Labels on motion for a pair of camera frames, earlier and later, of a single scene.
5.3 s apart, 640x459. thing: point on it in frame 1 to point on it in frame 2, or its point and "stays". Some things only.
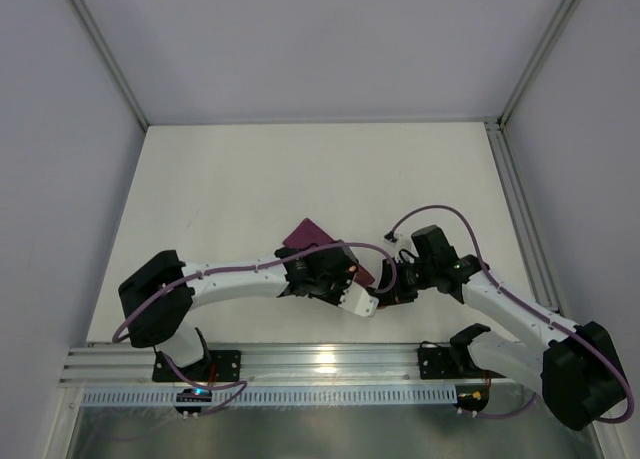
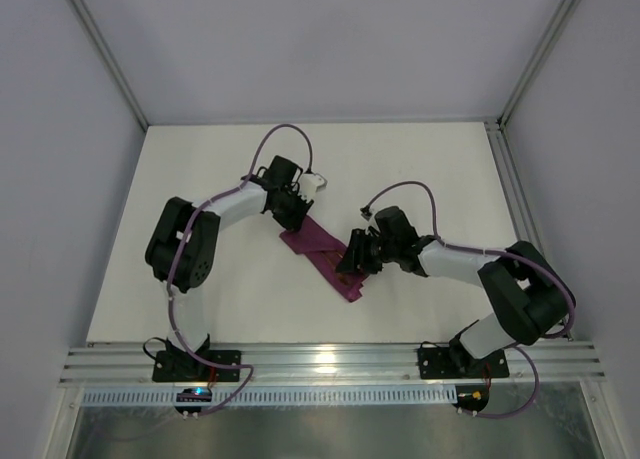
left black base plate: x=215 y=366 stays
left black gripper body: x=338 y=267 to x=292 y=209
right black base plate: x=440 y=362 stays
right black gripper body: x=388 y=286 to x=358 y=249
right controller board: x=473 y=396 stays
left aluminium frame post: x=103 y=48 stays
